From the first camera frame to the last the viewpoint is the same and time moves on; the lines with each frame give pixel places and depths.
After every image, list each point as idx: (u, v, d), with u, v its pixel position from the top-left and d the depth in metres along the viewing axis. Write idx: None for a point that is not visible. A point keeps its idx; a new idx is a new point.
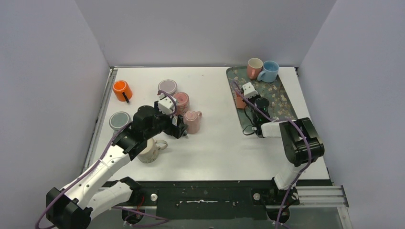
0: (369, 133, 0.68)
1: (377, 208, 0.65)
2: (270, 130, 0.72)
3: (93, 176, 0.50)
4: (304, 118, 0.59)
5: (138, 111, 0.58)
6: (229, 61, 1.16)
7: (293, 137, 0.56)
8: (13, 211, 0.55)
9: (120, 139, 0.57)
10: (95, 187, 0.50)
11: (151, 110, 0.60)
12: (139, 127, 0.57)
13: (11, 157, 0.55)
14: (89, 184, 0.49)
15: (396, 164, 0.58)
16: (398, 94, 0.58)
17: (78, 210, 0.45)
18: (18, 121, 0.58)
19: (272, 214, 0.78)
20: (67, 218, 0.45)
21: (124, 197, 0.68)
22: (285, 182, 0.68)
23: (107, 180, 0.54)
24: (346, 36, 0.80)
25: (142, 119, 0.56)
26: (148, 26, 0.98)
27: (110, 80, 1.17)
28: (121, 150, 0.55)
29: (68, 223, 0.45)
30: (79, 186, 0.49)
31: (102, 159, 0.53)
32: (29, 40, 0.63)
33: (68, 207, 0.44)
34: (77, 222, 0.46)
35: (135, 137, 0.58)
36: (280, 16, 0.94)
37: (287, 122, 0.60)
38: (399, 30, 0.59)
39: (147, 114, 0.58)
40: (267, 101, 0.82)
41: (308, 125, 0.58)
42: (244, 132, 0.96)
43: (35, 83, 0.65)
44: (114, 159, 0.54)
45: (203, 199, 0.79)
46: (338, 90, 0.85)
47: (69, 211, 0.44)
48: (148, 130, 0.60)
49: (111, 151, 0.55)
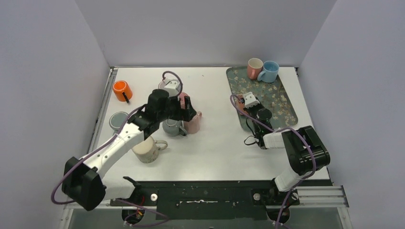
0: (369, 133, 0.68)
1: (377, 208, 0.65)
2: (273, 140, 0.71)
3: (111, 148, 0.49)
4: (306, 126, 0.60)
5: (153, 91, 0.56)
6: (229, 62, 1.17)
7: (298, 146, 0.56)
8: (13, 210, 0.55)
9: (134, 119, 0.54)
10: (111, 160, 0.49)
11: (165, 91, 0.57)
12: (154, 108, 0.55)
13: (11, 156, 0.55)
14: (107, 155, 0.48)
15: (396, 163, 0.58)
16: (398, 93, 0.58)
17: (97, 178, 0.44)
18: (18, 120, 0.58)
19: (272, 214, 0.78)
20: (86, 187, 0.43)
21: (126, 192, 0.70)
22: (285, 185, 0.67)
23: (122, 155, 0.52)
24: (345, 36, 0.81)
25: (157, 99, 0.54)
26: (149, 26, 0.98)
27: (110, 80, 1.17)
28: (136, 128, 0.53)
29: (85, 193, 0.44)
30: (97, 157, 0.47)
31: (120, 133, 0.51)
32: (29, 39, 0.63)
33: (87, 175, 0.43)
34: (94, 192, 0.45)
35: (148, 118, 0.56)
36: (280, 16, 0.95)
37: (290, 132, 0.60)
38: (398, 31, 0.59)
39: (162, 95, 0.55)
40: (269, 112, 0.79)
41: (311, 133, 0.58)
42: (246, 142, 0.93)
43: (35, 82, 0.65)
44: (131, 135, 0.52)
45: (203, 199, 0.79)
46: (338, 90, 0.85)
47: (89, 179, 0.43)
48: (162, 112, 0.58)
49: (128, 127, 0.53)
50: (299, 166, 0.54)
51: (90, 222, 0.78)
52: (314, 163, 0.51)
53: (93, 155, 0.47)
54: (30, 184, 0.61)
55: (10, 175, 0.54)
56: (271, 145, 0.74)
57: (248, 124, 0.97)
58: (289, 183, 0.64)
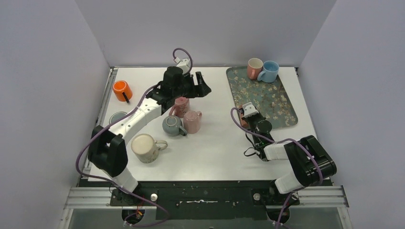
0: (370, 133, 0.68)
1: (377, 208, 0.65)
2: (273, 151, 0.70)
3: (133, 119, 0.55)
4: (309, 136, 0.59)
5: (167, 69, 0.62)
6: (229, 61, 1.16)
7: (302, 159, 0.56)
8: (12, 211, 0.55)
9: (152, 94, 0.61)
10: (134, 130, 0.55)
11: (179, 68, 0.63)
12: (169, 84, 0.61)
13: (11, 156, 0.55)
14: (130, 124, 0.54)
15: (396, 163, 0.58)
16: (398, 93, 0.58)
17: (122, 142, 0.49)
18: (18, 120, 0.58)
19: (272, 214, 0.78)
20: (113, 150, 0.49)
21: (130, 187, 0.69)
22: (287, 189, 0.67)
23: (142, 126, 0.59)
24: (346, 35, 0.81)
25: (172, 76, 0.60)
26: (149, 26, 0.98)
27: (110, 80, 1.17)
28: (154, 102, 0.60)
29: (112, 157, 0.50)
30: (122, 125, 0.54)
31: (140, 106, 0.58)
32: (29, 39, 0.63)
33: (114, 139, 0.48)
34: (120, 157, 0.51)
35: (165, 94, 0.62)
36: (281, 16, 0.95)
37: (292, 144, 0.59)
38: (398, 31, 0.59)
39: (175, 71, 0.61)
40: (269, 124, 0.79)
41: (314, 144, 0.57)
42: (245, 153, 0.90)
43: (35, 82, 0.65)
44: (150, 108, 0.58)
45: (203, 199, 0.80)
46: (338, 90, 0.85)
47: (115, 143, 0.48)
48: (176, 89, 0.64)
49: (146, 102, 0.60)
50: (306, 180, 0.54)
51: (90, 222, 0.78)
52: (321, 175, 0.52)
53: (118, 124, 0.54)
54: (30, 185, 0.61)
55: (9, 175, 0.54)
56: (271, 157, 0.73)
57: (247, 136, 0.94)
58: (291, 189, 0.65)
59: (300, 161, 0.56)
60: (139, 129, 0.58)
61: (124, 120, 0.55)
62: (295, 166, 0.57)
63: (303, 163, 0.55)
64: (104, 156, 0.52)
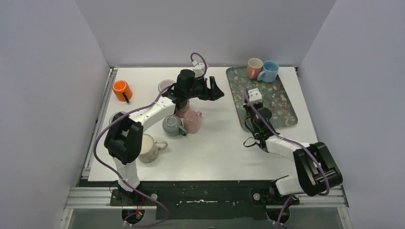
0: (370, 133, 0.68)
1: (377, 208, 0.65)
2: (278, 148, 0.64)
3: (150, 111, 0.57)
4: (320, 144, 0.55)
5: (181, 73, 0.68)
6: (229, 61, 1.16)
7: (308, 165, 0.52)
8: (12, 211, 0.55)
9: (167, 95, 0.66)
10: (150, 121, 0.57)
11: (191, 72, 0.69)
12: (182, 86, 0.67)
13: (11, 156, 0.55)
14: (148, 116, 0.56)
15: (396, 164, 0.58)
16: (398, 93, 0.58)
17: (141, 130, 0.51)
18: (18, 121, 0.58)
19: (272, 214, 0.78)
20: (130, 136, 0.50)
21: (133, 182, 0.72)
22: (288, 190, 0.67)
23: (156, 121, 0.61)
24: (345, 35, 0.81)
25: (186, 78, 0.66)
26: (149, 26, 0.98)
27: (110, 80, 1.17)
28: (169, 100, 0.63)
29: (128, 143, 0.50)
30: (140, 115, 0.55)
31: (156, 102, 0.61)
32: (29, 40, 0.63)
33: (134, 125, 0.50)
34: (135, 144, 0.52)
35: (178, 96, 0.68)
36: (280, 16, 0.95)
37: (299, 150, 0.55)
38: (398, 31, 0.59)
39: (188, 75, 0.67)
40: (270, 111, 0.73)
41: (324, 153, 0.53)
42: (244, 144, 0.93)
43: (35, 82, 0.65)
44: (165, 105, 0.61)
45: (203, 199, 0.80)
46: (338, 90, 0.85)
47: (135, 129, 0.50)
48: (188, 91, 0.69)
49: (162, 99, 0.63)
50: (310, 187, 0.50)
51: (90, 222, 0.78)
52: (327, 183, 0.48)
53: (136, 114, 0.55)
54: (30, 185, 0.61)
55: (9, 175, 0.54)
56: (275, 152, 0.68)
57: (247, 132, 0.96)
58: (291, 190, 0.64)
59: (305, 168, 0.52)
60: (153, 123, 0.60)
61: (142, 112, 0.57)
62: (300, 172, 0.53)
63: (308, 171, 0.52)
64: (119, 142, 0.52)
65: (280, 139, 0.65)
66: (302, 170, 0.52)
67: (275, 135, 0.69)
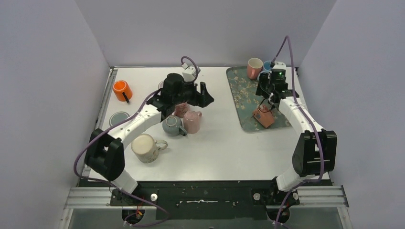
0: (370, 133, 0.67)
1: (376, 209, 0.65)
2: (291, 115, 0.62)
3: (132, 123, 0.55)
4: (332, 133, 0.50)
5: (168, 78, 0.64)
6: (229, 61, 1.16)
7: (310, 148, 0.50)
8: (13, 211, 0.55)
9: (153, 101, 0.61)
10: (133, 134, 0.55)
11: (179, 77, 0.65)
12: (169, 91, 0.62)
13: (11, 157, 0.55)
14: (130, 129, 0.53)
15: (396, 165, 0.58)
16: (398, 93, 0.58)
17: (121, 148, 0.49)
18: (18, 121, 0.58)
19: (272, 214, 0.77)
20: (110, 154, 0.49)
21: (130, 188, 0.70)
22: (287, 186, 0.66)
23: (140, 132, 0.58)
24: (346, 36, 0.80)
25: (173, 83, 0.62)
26: (149, 26, 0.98)
27: (110, 80, 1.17)
28: (154, 108, 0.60)
29: (110, 161, 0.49)
30: (120, 129, 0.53)
31: (140, 112, 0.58)
32: (28, 40, 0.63)
33: (113, 143, 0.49)
34: (117, 161, 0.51)
35: (165, 101, 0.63)
36: (281, 16, 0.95)
37: (309, 133, 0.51)
38: (397, 31, 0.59)
39: (176, 79, 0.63)
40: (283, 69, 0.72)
41: (332, 143, 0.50)
42: (242, 128, 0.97)
43: (35, 83, 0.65)
44: (150, 114, 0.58)
45: (203, 199, 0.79)
46: (338, 90, 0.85)
47: (114, 148, 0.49)
48: (175, 97, 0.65)
49: (147, 107, 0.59)
50: (305, 168, 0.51)
51: (90, 222, 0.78)
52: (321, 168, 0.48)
53: (116, 128, 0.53)
54: (30, 185, 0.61)
55: (9, 176, 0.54)
56: (284, 114, 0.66)
57: (249, 124, 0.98)
58: (289, 184, 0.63)
59: (307, 151, 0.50)
60: (138, 134, 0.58)
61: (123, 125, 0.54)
62: (301, 152, 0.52)
63: (308, 153, 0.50)
64: (101, 159, 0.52)
65: (296, 107, 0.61)
66: (303, 152, 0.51)
67: (293, 98, 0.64)
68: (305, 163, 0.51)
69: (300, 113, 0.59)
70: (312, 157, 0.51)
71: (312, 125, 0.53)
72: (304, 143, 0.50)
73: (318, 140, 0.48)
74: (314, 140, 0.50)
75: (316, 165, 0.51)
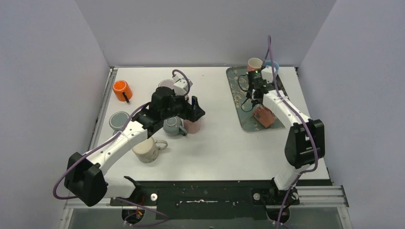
0: (370, 133, 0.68)
1: (376, 209, 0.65)
2: (276, 109, 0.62)
3: (114, 145, 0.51)
4: (319, 122, 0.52)
5: (157, 91, 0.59)
6: (229, 61, 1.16)
7: (301, 140, 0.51)
8: (14, 211, 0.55)
9: (138, 117, 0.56)
10: (114, 157, 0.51)
11: (168, 90, 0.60)
12: (157, 106, 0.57)
13: (11, 156, 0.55)
14: (110, 152, 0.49)
15: (396, 165, 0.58)
16: (397, 92, 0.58)
17: (100, 173, 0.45)
18: (17, 120, 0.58)
19: (272, 214, 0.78)
20: (88, 182, 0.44)
21: (127, 192, 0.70)
22: (286, 183, 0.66)
23: (123, 153, 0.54)
24: (346, 36, 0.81)
25: (161, 98, 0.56)
26: (149, 26, 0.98)
27: (110, 80, 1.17)
28: (140, 125, 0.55)
29: (88, 188, 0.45)
30: (101, 152, 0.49)
31: (123, 131, 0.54)
32: (28, 39, 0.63)
33: (91, 170, 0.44)
34: (97, 187, 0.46)
35: (153, 116, 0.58)
36: (281, 16, 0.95)
37: (298, 125, 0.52)
38: (397, 31, 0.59)
39: (165, 94, 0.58)
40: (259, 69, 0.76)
41: (320, 131, 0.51)
42: (242, 128, 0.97)
43: (35, 82, 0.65)
44: (134, 133, 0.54)
45: (203, 199, 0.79)
46: (338, 90, 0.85)
47: (92, 174, 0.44)
48: (165, 111, 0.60)
49: (131, 125, 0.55)
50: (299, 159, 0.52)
51: (90, 222, 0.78)
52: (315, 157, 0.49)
53: (96, 151, 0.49)
54: (30, 185, 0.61)
55: (10, 175, 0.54)
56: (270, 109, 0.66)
57: (249, 124, 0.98)
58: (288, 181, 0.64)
59: (298, 142, 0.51)
60: (121, 155, 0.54)
61: (104, 147, 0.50)
62: (292, 144, 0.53)
63: (300, 145, 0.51)
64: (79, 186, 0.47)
65: (280, 100, 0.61)
66: (295, 144, 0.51)
67: (275, 91, 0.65)
68: (299, 154, 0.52)
69: (284, 106, 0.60)
70: (303, 148, 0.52)
71: (299, 117, 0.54)
72: (295, 136, 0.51)
73: (307, 130, 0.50)
74: (303, 132, 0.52)
75: (309, 154, 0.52)
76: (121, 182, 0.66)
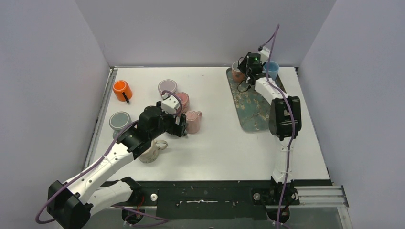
0: (370, 133, 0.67)
1: (377, 210, 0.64)
2: (264, 92, 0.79)
3: (96, 172, 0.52)
4: (295, 98, 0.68)
5: (144, 111, 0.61)
6: (229, 61, 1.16)
7: (281, 112, 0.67)
8: (15, 211, 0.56)
9: (125, 138, 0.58)
10: (97, 183, 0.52)
11: (156, 110, 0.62)
12: (144, 126, 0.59)
13: (9, 157, 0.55)
14: (91, 180, 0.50)
15: (397, 166, 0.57)
16: (396, 93, 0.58)
17: (79, 204, 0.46)
18: (16, 122, 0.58)
19: (272, 214, 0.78)
20: (68, 211, 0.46)
21: (125, 195, 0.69)
22: (281, 171, 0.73)
23: (108, 177, 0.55)
24: (346, 36, 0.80)
25: (148, 118, 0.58)
26: (149, 27, 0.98)
27: (110, 80, 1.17)
28: (125, 148, 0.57)
29: (68, 217, 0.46)
30: (81, 181, 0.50)
31: (106, 156, 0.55)
32: (27, 41, 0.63)
33: (69, 201, 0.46)
34: (77, 216, 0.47)
35: (140, 136, 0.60)
36: (281, 15, 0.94)
37: (279, 99, 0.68)
38: (397, 31, 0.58)
39: (153, 114, 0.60)
40: (258, 55, 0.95)
41: (296, 105, 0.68)
42: (243, 129, 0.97)
43: (34, 83, 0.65)
44: (118, 157, 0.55)
45: (203, 199, 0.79)
46: (338, 90, 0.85)
47: (71, 205, 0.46)
48: (153, 130, 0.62)
49: (115, 148, 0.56)
50: (279, 128, 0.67)
51: (90, 222, 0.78)
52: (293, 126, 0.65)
53: (77, 179, 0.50)
54: (30, 185, 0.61)
55: (10, 176, 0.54)
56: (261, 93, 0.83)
57: (248, 124, 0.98)
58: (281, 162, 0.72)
59: (278, 113, 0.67)
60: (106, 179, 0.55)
61: (86, 174, 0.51)
62: (274, 117, 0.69)
63: (280, 117, 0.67)
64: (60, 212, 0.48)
65: (267, 84, 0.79)
66: (276, 116, 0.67)
67: (265, 78, 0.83)
68: (279, 124, 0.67)
69: (270, 88, 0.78)
70: (283, 120, 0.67)
71: (281, 94, 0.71)
72: (275, 109, 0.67)
73: (287, 104, 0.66)
74: (283, 105, 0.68)
75: (288, 125, 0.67)
76: (114, 192, 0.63)
